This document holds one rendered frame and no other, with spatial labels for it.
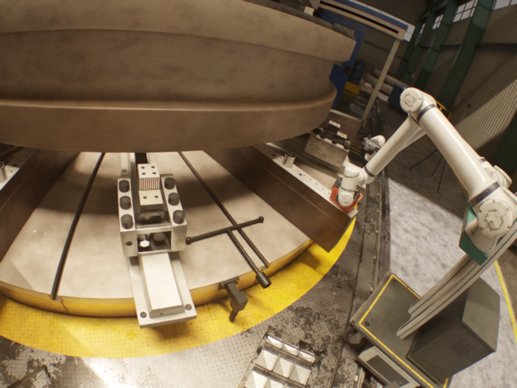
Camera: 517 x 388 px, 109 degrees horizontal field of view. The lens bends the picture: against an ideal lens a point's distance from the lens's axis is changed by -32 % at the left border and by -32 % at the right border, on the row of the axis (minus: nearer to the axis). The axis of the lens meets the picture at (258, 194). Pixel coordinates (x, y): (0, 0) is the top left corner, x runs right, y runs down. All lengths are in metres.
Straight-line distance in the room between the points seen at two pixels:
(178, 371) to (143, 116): 1.44
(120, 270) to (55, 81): 1.13
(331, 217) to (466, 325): 1.17
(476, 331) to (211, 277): 1.60
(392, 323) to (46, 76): 2.62
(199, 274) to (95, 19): 1.47
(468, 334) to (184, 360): 1.65
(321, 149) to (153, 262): 2.07
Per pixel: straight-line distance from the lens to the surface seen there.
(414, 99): 1.26
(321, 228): 2.02
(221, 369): 1.76
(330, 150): 2.89
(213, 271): 1.69
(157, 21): 1.33
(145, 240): 1.45
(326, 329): 2.12
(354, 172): 1.51
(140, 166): 1.49
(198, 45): 1.52
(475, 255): 1.38
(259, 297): 2.03
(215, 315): 1.89
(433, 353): 1.89
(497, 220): 1.14
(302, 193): 2.00
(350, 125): 4.17
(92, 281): 1.66
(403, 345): 2.02
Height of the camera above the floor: 1.69
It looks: 36 degrees down
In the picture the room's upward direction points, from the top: 19 degrees clockwise
